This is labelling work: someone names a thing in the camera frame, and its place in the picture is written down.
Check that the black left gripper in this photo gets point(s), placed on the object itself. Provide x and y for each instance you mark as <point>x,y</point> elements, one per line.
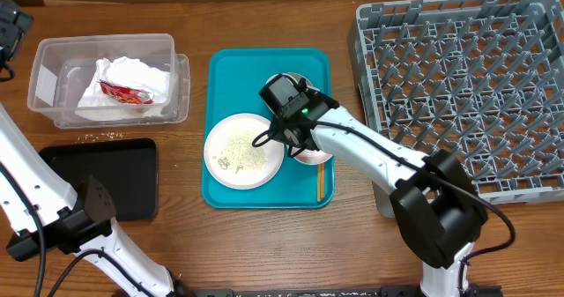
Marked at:
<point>13,24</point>

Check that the red snack wrapper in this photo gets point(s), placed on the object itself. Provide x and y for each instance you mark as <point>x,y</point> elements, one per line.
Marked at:
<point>138,99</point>

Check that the pink small bowl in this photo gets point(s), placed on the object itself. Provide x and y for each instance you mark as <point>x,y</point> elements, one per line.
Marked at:
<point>310,157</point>

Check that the wooden chopstick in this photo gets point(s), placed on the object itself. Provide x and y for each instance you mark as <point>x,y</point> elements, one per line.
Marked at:
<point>319,182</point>
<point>323,180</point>

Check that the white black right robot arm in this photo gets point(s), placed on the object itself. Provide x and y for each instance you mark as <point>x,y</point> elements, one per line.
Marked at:
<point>440,216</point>

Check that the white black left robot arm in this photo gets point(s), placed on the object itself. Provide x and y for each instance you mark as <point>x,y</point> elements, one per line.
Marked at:
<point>45,212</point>

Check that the clear plastic waste bin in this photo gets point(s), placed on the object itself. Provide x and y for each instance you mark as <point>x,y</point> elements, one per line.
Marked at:
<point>64,67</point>

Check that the grey dishwasher rack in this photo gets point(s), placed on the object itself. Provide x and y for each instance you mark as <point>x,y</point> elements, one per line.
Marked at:
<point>482,79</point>

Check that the white crumpled paper towel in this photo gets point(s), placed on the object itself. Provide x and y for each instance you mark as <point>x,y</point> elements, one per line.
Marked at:
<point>124,71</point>

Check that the scattered rice crumbs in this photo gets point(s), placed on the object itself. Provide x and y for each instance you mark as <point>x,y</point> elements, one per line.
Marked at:
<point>99,137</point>

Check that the black rectangular tray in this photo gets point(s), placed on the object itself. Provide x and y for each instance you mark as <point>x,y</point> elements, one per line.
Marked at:
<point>128,169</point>

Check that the teal serving tray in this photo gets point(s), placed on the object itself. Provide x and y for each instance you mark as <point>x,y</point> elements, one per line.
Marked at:
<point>236,75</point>

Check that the large white dirty plate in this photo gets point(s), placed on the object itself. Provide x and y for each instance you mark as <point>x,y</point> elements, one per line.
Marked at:
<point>231,158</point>

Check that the grey-green small bowl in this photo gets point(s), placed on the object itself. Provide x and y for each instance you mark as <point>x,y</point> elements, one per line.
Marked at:
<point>281,88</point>

